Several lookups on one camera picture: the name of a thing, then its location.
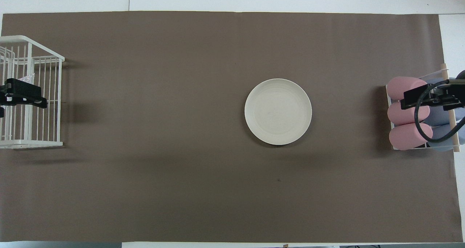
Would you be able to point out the clear plastic bag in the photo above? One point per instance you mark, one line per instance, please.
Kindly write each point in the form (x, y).
(28, 78)

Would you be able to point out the pink plastic cup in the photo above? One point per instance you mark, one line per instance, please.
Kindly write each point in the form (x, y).
(401, 114)
(405, 137)
(399, 87)

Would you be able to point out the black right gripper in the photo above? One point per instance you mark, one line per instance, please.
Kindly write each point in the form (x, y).
(454, 93)

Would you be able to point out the brown table mat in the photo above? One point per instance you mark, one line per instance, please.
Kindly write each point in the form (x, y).
(181, 168)

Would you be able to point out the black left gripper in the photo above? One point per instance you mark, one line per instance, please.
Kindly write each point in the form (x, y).
(21, 90)

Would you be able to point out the blue plastic cup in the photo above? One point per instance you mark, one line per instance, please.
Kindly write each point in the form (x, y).
(441, 146)
(441, 115)

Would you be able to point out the cream round plate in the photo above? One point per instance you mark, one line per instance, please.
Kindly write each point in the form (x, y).
(278, 112)

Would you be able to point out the cup holder rack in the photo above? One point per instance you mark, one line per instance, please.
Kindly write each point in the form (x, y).
(445, 77)

